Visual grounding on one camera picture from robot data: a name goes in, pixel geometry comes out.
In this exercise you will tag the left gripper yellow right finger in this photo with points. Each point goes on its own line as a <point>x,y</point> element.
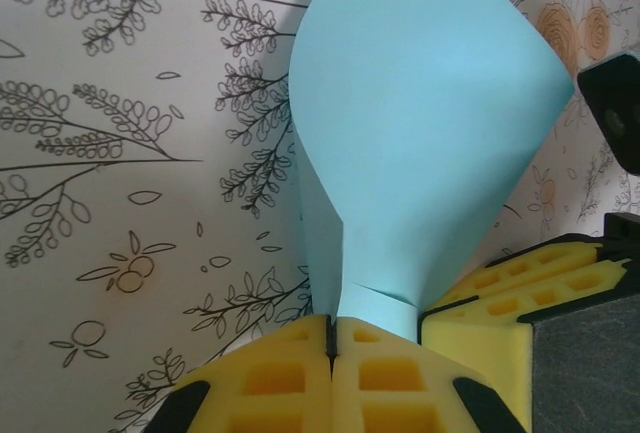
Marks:
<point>390,388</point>

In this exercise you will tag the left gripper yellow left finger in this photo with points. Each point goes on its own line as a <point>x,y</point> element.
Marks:
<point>270,393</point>

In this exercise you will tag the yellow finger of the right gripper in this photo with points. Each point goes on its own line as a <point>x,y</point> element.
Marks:
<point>550,265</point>
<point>575,353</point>

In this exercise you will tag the light blue cloth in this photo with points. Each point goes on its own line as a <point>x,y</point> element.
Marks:
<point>410,103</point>

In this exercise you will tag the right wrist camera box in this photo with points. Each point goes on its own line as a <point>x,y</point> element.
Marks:
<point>612,113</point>

